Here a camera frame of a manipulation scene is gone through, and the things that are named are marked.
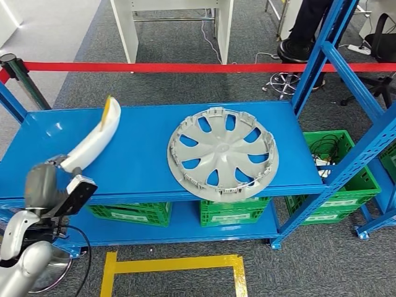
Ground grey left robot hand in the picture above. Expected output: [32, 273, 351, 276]
[24, 154, 83, 210]

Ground white trim part yellow strip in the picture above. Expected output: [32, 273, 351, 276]
[60, 95, 122, 174]

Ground blue metal shelf rack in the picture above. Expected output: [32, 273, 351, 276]
[355, 157, 396, 241]
[0, 0, 396, 259]

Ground green plastic crate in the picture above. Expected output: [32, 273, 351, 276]
[199, 196, 272, 228]
[379, 141, 396, 183]
[284, 130, 382, 226]
[86, 201, 172, 228]

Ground white desk with metal bar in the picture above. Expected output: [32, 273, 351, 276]
[109, 0, 234, 66]

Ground grey plastic wheel hubcap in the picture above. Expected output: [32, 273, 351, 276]
[167, 107, 280, 204]

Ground black stool chrome base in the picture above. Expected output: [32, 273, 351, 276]
[263, 38, 315, 101]

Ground white power adapter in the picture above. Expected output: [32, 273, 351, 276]
[314, 158, 335, 179]

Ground white table metal legs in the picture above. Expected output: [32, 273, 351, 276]
[263, 0, 305, 42]

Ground white power strip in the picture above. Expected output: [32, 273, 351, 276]
[348, 43, 371, 56]

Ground black office chair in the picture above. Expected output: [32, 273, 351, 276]
[340, 13, 396, 110]

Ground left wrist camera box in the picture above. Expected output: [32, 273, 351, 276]
[46, 174, 99, 219]

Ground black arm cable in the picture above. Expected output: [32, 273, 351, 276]
[57, 224, 92, 297]

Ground dark stanchion post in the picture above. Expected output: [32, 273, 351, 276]
[0, 53, 52, 111]

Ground white floor cable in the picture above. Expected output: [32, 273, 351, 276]
[254, 52, 281, 64]
[201, 10, 223, 65]

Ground black cable bundle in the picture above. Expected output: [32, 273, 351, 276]
[309, 136, 341, 165]

